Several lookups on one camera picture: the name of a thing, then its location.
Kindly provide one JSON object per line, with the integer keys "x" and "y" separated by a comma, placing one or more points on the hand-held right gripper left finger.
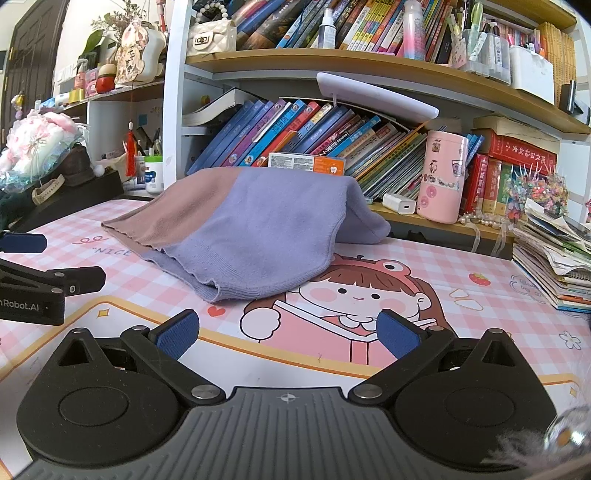
{"x": 178, "y": 333}

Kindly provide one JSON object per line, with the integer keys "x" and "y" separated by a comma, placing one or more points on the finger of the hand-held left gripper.
{"x": 23, "y": 243}
{"x": 78, "y": 280}

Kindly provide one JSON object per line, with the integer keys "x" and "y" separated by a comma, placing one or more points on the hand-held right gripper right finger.
{"x": 396, "y": 334}

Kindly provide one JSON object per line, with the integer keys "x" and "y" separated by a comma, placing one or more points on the purple and mauve knit sweater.
{"x": 258, "y": 230}

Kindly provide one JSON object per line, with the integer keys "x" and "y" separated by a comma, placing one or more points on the black box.
{"x": 83, "y": 194}

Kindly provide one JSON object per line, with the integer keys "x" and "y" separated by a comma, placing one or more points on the pink checkered cartoon desk mat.
{"x": 461, "y": 277}

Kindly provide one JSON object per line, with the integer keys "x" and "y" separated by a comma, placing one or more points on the brown hat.
{"x": 76, "y": 164}

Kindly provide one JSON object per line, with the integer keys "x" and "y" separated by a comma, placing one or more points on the pink plush bouquet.
{"x": 37, "y": 143}

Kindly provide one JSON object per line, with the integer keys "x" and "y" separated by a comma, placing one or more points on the white jar with blue label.
{"x": 154, "y": 177}

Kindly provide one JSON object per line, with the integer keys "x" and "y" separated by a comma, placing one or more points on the white charger plug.
{"x": 399, "y": 204}

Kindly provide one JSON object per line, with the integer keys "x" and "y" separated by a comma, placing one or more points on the red tassel ornament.
{"x": 131, "y": 159}

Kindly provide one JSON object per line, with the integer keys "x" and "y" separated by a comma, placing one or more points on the white side shelf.
{"x": 99, "y": 115}

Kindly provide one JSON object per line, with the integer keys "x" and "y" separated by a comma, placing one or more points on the bunch of pens and pencils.
{"x": 150, "y": 145}

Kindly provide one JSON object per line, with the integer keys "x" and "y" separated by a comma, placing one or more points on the yellow tape roll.
{"x": 76, "y": 95}

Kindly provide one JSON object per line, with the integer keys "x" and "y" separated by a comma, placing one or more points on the pink sticker tumbler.
{"x": 443, "y": 180}

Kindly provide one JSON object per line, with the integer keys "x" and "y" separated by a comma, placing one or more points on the red standing hardcover book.
{"x": 475, "y": 184}
{"x": 493, "y": 189}

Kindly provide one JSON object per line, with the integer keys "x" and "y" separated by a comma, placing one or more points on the stack of papers and notebooks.
{"x": 549, "y": 258}

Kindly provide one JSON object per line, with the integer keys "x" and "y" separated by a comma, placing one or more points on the small pink bottle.
{"x": 81, "y": 76}

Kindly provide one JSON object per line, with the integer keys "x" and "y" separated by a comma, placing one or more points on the green standing hardcover book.
{"x": 505, "y": 189}

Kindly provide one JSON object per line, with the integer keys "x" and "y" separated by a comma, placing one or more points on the red and beige round doll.
{"x": 107, "y": 81}

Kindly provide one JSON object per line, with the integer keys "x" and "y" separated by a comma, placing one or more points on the orange and white toothpaste box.
{"x": 304, "y": 164}

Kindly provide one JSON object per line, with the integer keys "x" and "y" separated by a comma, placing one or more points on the fluffy clear ball charm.
{"x": 563, "y": 434}

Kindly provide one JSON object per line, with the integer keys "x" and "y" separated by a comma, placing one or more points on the dark brown door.
{"x": 27, "y": 46}

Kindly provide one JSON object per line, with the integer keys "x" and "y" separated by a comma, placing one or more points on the colourful bead ornaments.
{"x": 535, "y": 191}

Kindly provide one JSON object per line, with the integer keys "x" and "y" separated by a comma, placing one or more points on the green leafy plant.
{"x": 94, "y": 41}

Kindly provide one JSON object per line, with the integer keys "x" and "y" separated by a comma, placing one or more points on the wooden cat-shaped plaque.
{"x": 134, "y": 55}

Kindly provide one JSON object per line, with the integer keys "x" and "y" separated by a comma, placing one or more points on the thick red lying book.
{"x": 521, "y": 150}

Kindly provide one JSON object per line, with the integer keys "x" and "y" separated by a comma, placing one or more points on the thick open black-covered book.
{"x": 221, "y": 106}

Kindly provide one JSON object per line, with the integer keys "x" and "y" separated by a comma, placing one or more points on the row of thin picture books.
{"x": 295, "y": 129}

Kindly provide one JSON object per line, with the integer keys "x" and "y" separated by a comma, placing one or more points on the white ceramic figurine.
{"x": 157, "y": 50}

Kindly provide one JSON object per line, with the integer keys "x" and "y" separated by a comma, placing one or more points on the thick beige lying book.
{"x": 512, "y": 124}

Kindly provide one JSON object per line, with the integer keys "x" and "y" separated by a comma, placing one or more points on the dried flower bunch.
{"x": 120, "y": 16}

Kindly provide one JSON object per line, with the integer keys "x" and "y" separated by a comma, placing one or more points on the white quilted purse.
{"x": 211, "y": 39}

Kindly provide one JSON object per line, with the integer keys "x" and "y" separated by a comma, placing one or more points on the white pen organiser with pens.
{"x": 531, "y": 76}

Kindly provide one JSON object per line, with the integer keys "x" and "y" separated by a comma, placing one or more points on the white and wooden bookshelf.
{"x": 295, "y": 60}

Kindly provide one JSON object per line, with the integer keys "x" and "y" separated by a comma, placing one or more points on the small black stand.
{"x": 571, "y": 97}

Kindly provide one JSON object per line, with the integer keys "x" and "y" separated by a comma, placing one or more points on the pastel gradient bottle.
{"x": 414, "y": 32}

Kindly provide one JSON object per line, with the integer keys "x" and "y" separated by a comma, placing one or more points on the small clear spray bottle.
{"x": 328, "y": 30}

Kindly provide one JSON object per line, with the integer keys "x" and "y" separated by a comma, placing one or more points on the row of paperback books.
{"x": 360, "y": 23}

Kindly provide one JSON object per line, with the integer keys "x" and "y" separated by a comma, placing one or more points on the row of yellow books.
{"x": 558, "y": 55}

